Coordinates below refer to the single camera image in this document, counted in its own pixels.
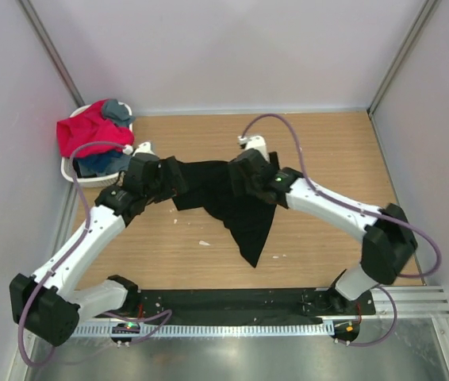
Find white slotted cable duct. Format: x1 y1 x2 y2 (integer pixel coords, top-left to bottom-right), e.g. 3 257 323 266
71 320 334 338

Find aluminium frame rail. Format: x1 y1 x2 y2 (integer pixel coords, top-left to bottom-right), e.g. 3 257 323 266
369 285 449 318

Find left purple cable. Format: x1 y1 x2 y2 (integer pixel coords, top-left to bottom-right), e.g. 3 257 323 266
17 141 174 368

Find white laundry basket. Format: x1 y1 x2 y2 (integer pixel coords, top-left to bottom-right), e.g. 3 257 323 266
61 102 134 187

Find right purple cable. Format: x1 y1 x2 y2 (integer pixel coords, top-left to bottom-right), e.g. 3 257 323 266
240 114 442 349

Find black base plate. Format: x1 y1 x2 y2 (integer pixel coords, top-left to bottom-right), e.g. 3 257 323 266
138 288 376 326

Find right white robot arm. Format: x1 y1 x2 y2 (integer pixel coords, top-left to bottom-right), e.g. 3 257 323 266
228 135 418 314

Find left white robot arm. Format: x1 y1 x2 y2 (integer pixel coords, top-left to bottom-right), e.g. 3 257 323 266
10 143 188 347

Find dark blue t shirt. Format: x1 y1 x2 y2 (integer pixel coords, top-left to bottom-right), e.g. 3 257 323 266
74 150 131 178

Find red t shirt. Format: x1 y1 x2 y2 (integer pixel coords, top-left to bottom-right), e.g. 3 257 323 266
56 99 134 158

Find black t shirt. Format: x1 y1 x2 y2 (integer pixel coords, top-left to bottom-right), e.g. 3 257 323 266
173 160 276 267

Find purple cable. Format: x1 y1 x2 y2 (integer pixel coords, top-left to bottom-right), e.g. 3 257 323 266
240 114 442 349
17 141 174 368

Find grey blue t shirt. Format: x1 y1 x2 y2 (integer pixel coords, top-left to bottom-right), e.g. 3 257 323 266
101 99 135 128

